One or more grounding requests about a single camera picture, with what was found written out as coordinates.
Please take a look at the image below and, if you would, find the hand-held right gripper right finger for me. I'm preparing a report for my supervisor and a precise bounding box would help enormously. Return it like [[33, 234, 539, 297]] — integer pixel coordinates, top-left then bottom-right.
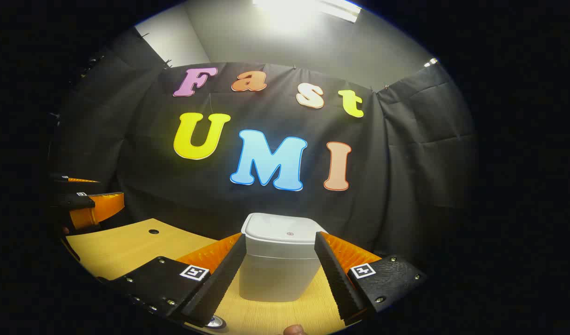
[[314, 231, 428, 326]]

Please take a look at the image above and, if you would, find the wooden desktop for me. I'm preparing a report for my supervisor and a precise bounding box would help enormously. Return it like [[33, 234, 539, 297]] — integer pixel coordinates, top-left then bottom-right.
[[65, 218, 360, 335]]

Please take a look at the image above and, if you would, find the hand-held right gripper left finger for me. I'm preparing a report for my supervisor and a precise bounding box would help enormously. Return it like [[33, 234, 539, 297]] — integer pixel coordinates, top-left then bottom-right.
[[96, 233, 247, 328]]

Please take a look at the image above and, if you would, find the white desktop garbage bin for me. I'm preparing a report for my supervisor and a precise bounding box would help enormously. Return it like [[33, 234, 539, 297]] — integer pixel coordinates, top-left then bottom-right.
[[238, 213, 330, 303]]

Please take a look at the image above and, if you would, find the black backdrop cloth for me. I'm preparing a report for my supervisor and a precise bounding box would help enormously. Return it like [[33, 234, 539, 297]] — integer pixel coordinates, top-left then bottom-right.
[[47, 26, 479, 268]]

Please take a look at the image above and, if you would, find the long ceiling light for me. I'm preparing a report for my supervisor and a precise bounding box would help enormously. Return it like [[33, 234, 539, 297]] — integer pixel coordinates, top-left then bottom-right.
[[252, 0, 362, 24]]

